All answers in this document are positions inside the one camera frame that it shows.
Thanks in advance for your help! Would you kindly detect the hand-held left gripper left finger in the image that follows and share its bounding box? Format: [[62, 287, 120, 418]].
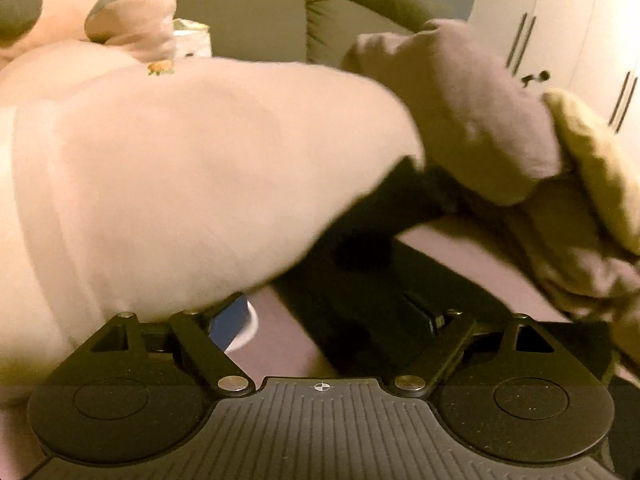
[[75, 293, 259, 396]]

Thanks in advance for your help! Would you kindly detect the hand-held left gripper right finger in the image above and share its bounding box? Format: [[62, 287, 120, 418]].
[[392, 305, 576, 396]]

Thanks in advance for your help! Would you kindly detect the black knit garment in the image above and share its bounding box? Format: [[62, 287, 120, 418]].
[[270, 155, 511, 381]]

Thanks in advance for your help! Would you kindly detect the purple bed sheet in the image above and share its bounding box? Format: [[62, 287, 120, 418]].
[[225, 225, 640, 386]]

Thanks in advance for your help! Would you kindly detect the large pink plush toy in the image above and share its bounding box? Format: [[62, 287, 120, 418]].
[[0, 0, 427, 403]]

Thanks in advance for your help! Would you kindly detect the yellow-green pillow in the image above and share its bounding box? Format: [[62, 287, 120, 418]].
[[542, 87, 640, 261]]

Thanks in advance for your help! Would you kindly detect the purple duvet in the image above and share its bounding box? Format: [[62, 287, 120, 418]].
[[340, 18, 640, 323]]

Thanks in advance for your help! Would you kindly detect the white patterned bag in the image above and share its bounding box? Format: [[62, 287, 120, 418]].
[[172, 17, 212, 59]]

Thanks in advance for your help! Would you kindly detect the olive padded headboard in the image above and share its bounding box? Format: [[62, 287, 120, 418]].
[[80, 0, 457, 65]]

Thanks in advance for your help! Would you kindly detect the white wardrobe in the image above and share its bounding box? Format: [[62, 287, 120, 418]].
[[467, 0, 640, 137]]

